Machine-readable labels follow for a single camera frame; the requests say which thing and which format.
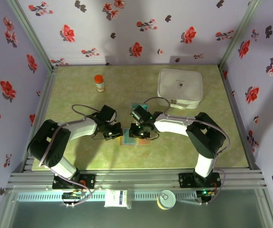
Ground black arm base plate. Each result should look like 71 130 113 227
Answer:
52 173 96 190
178 172 222 190

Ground clear acrylic slotted box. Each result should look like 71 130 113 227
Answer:
131 101 151 113

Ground grey metal sheet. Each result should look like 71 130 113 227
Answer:
0 189 273 228

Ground aluminium frame side rail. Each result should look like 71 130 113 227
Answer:
218 64 263 171
10 66 59 173

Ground tin can with pull tab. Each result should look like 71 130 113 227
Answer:
157 189 177 210

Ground brown leather card holder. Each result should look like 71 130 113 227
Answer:
119 128 151 147

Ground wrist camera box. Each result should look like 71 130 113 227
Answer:
130 105 152 123
99 104 117 124

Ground white paper packet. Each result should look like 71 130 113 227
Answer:
104 189 129 208

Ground aluminium frame cross rails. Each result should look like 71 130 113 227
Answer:
5 169 269 190

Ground orange capped supplement bottle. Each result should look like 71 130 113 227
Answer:
94 75 106 93

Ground slotted white cable duct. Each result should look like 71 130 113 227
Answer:
16 191 198 202

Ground aluminium corner post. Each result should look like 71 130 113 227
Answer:
218 0 262 69
6 0 57 71

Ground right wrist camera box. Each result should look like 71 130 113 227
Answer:
130 105 152 123

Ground white square container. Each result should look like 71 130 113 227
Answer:
157 68 204 110

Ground small controller circuit board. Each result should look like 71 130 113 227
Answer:
196 189 216 205
62 190 86 207

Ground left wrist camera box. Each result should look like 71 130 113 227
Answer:
99 104 117 124

